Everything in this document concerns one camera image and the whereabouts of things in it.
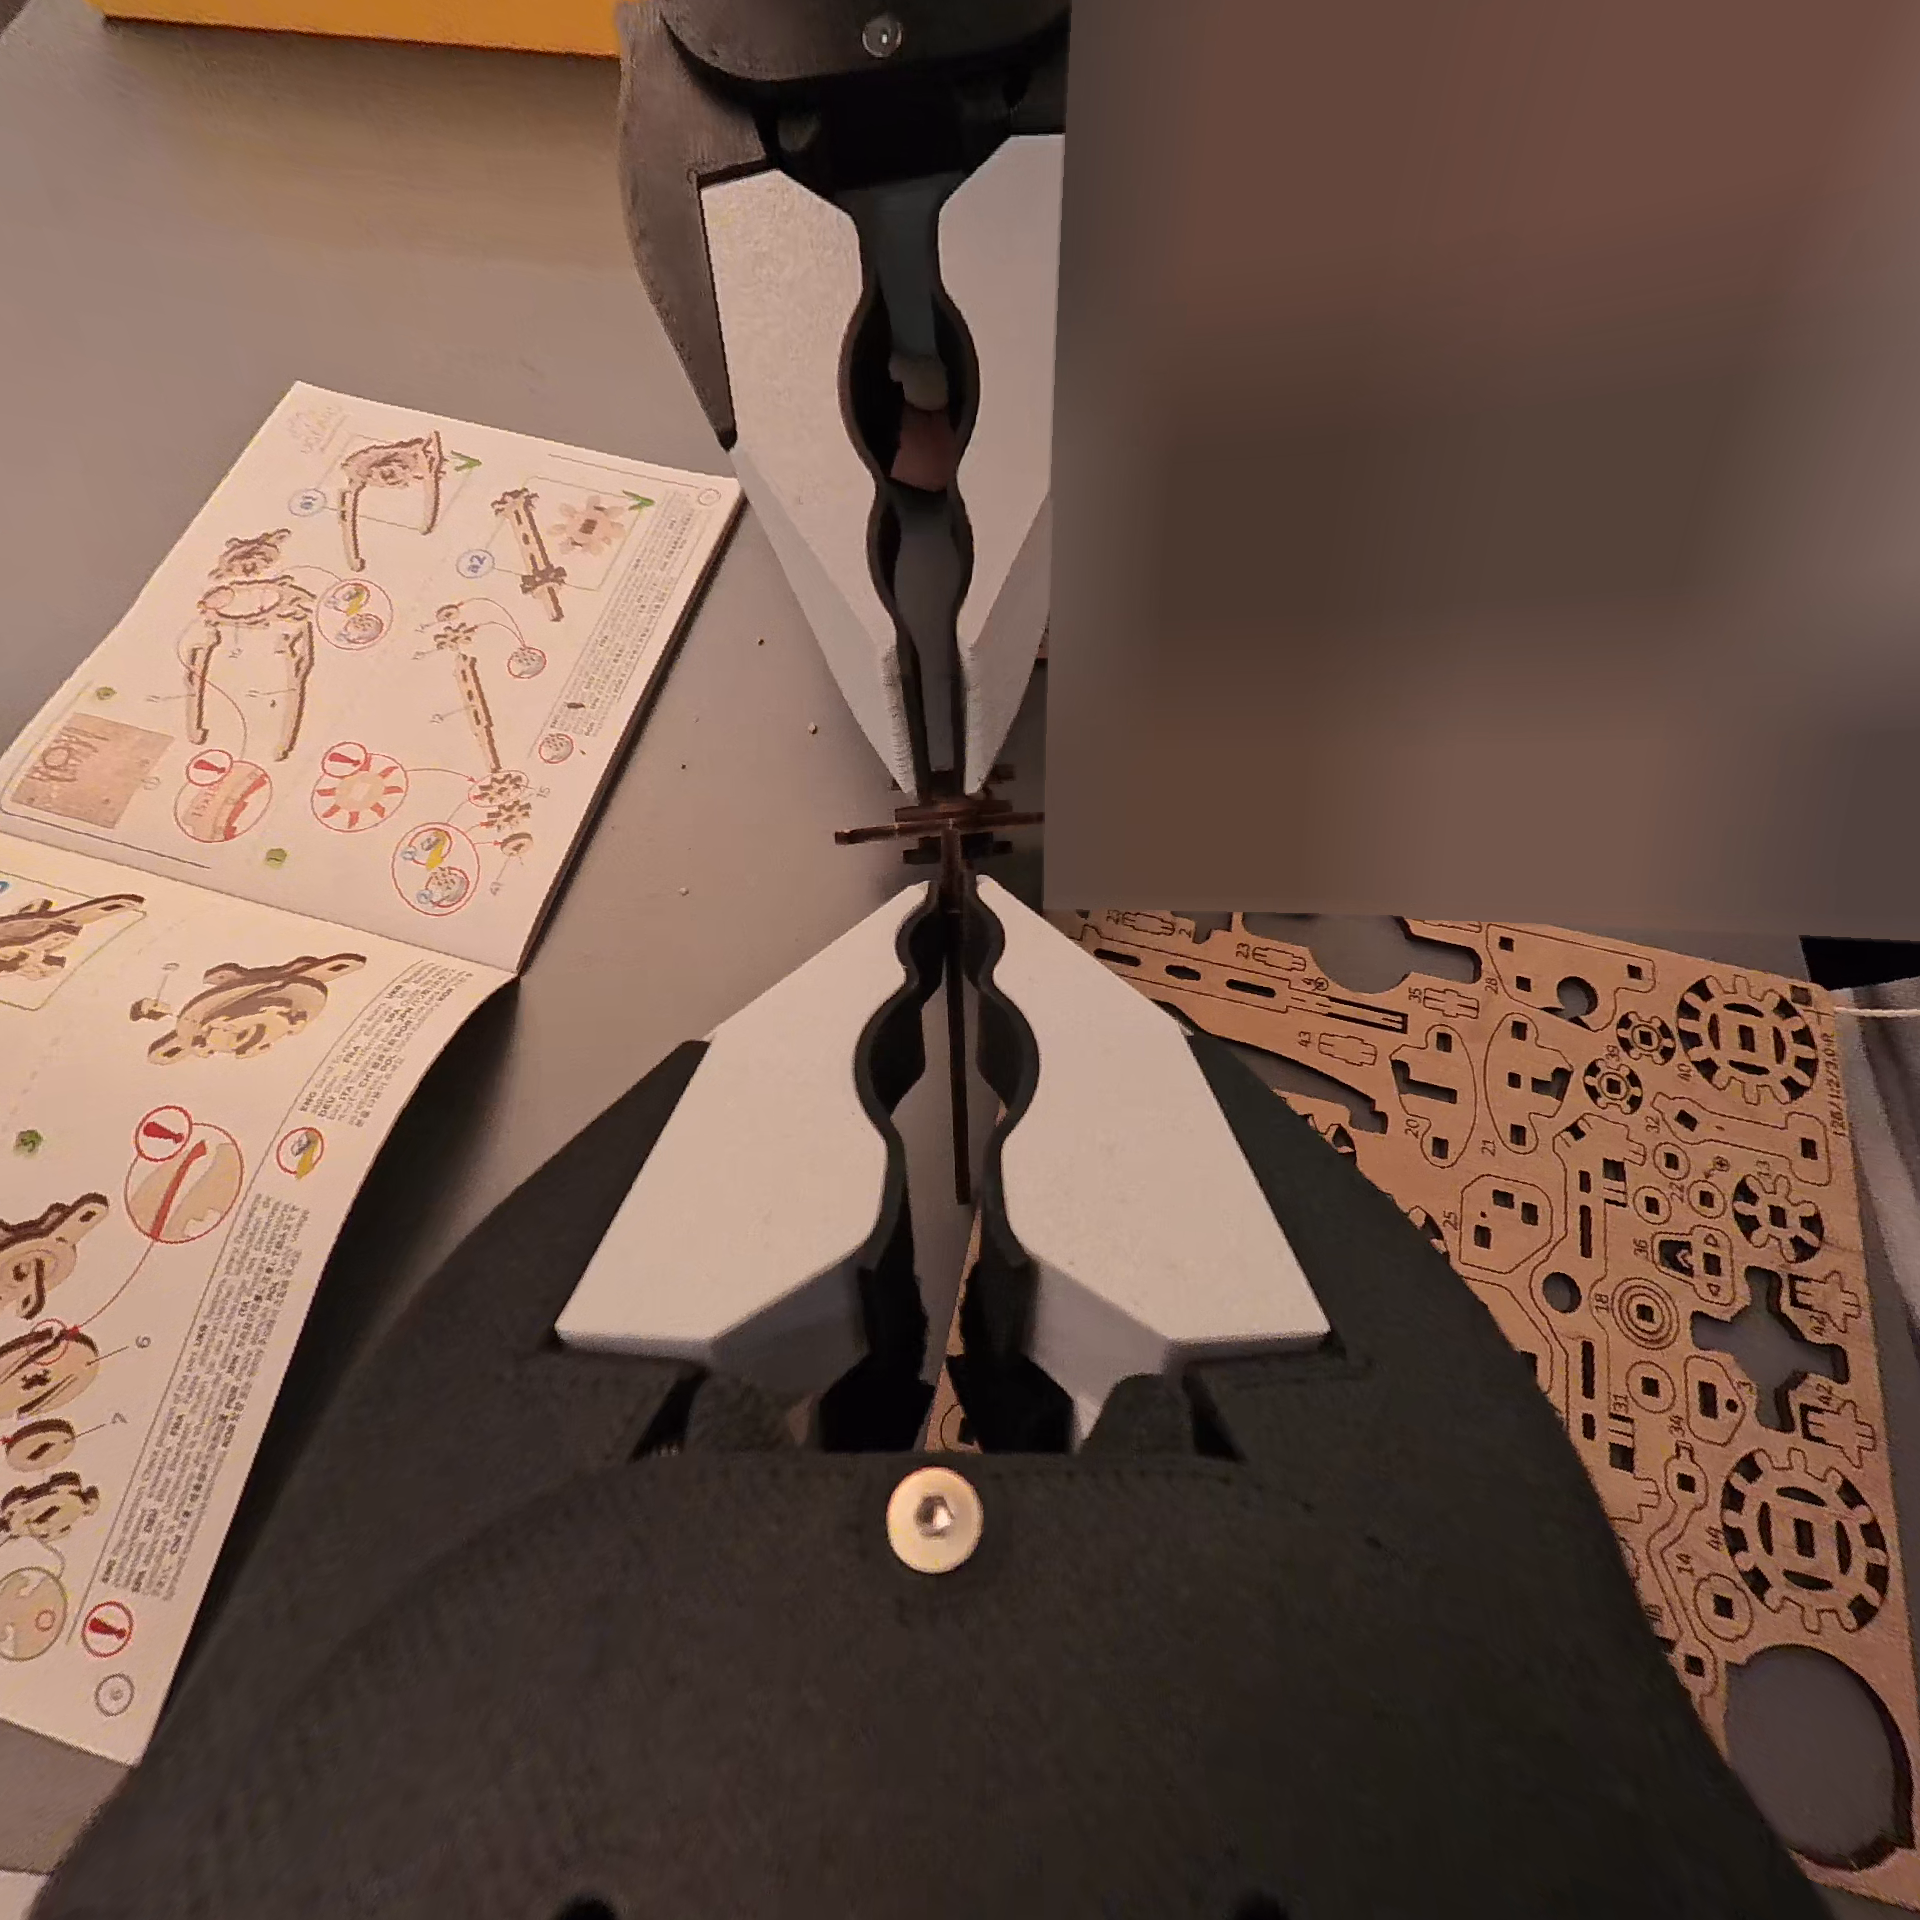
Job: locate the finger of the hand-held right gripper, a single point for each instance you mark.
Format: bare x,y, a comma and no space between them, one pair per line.
1020,376
781,376

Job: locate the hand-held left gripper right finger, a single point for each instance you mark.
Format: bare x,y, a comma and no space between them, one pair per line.
1155,1200

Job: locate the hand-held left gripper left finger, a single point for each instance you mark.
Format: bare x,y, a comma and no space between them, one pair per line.
721,1200

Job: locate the wooden gear shaft assembly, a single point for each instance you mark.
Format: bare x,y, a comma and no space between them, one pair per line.
937,818

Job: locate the laser-cut plywood parts sheet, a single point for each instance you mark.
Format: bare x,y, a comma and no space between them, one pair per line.
1835,1275

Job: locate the person's right hand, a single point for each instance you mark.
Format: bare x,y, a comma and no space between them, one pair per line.
924,446

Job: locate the yellow plastic bin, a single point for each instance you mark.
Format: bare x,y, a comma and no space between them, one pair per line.
376,24

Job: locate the illustrated instruction booklet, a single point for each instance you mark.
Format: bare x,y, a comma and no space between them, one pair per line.
225,1049

